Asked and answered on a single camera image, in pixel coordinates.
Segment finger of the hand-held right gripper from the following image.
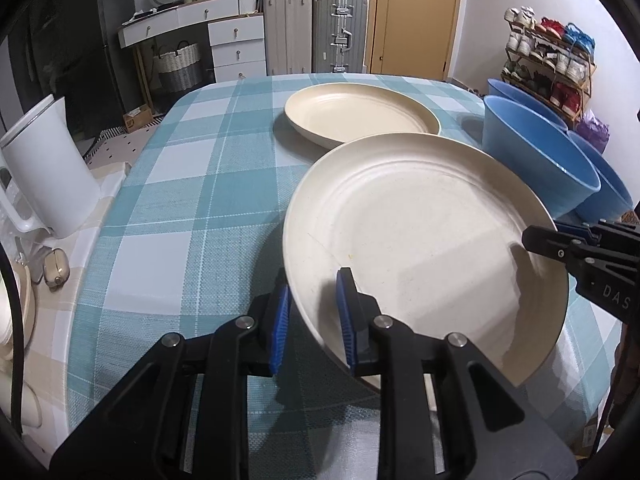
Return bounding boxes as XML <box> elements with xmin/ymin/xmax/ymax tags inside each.
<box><xmin>552</xmin><ymin>219</ymin><xmax>640</xmax><ymax>248</ymax></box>
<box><xmin>521</xmin><ymin>225</ymin><xmax>603</xmax><ymax>281</ymax></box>

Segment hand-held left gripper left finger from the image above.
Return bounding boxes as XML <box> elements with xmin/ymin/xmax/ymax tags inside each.
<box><xmin>50</xmin><ymin>269</ymin><xmax>292</xmax><ymax>480</ymax></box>

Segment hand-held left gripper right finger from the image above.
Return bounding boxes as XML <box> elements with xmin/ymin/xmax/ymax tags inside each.
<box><xmin>336</xmin><ymin>267</ymin><xmax>579</xmax><ymax>480</ymax></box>

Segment blue bowl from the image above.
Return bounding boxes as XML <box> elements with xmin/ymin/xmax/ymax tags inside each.
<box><xmin>482</xmin><ymin>96</ymin><xmax>601</xmax><ymax>219</ymax></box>
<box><xmin>567</xmin><ymin>130</ymin><xmax>634</xmax><ymax>224</ymax></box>
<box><xmin>487</xmin><ymin>78</ymin><xmax>569</xmax><ymax>131</ymax></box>

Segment cream round plate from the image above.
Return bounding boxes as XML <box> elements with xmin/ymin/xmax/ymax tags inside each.
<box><xmin>284</xmin><ymin>82</ymin><xmax>442</xmax><ymax>150</ymax></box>
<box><xmin>282</xmin><ymin>133</ymin><xmax>570</xmax><ymax>393</ymax></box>

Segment purple rolled mat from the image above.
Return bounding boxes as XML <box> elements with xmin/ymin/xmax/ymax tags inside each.
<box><xmin>577</xmin><ymin>109</ymin><xmax>612</xmax><ymax>155</ymax></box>

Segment wooden shoe rack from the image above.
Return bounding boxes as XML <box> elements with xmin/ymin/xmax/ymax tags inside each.
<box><xmin>501</xmin><ymin>7</ymin><xmax>599</xmax><ymax>129</ymax></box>

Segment teal checked tablecloth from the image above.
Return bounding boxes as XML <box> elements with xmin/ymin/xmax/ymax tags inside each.
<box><xmin>47</xmin><ymin>74</ymin><xmax>618</xmax><ymax>480</ymax></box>

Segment rows of shoes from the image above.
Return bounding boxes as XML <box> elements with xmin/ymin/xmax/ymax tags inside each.
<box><xmin>502</xmin><ymin>6</ymin><xmax>597</xmax><ymax>116</ymax></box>

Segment beige checked cloth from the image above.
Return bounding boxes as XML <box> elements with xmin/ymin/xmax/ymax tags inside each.
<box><xmin>15</xmin><ymin>157</ymin><xmax>133</xmax><ymax>441</ymax></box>

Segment small cardboard box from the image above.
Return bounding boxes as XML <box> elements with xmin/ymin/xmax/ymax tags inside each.
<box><xmin>123</xmin><ymin>105</ymin><xmax>154</xmax><ymax>134</ymax></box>

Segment wooden door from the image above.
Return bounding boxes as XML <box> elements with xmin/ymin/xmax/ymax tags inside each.
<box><xmin>364</xmin><ymin>0</ymin><xmax>463</xmax><ymax>82</ymax></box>

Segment woven storage basket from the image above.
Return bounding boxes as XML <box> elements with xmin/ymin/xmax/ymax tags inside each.
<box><xmin>152</xmin><ymin>42</ymin><xmax>204</xmax><ymax>93</ymax></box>

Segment white electric kettle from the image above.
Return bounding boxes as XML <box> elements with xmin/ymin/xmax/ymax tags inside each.
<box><xmin>0</xmin><ymin>94</ymin><xmax>103</xmax><ymax>240</ymax></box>

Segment silver suitcase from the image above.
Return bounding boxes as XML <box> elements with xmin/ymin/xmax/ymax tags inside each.
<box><xmin>312</xmin><ymin>0</ymin><xmax>369</xmax><ymax>75</ymax></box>

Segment beige suitcase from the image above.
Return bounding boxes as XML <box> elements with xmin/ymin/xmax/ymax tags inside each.
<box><xmin>263</xmin><ymin>0</ymin><xmax>315</xmax><ymax>76</ymax></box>

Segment white drawer dresser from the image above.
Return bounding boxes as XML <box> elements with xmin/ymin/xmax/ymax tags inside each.
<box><xmin>118</xmin><ymin>0</ymin><xmax>268</xmax><ymax>84</ymax></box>

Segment thin black cable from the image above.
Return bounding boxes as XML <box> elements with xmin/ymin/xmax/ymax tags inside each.
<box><xmin>592</xmin><ymin>390</ymin><xmax>623</xmax><ymax>461</ymax></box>

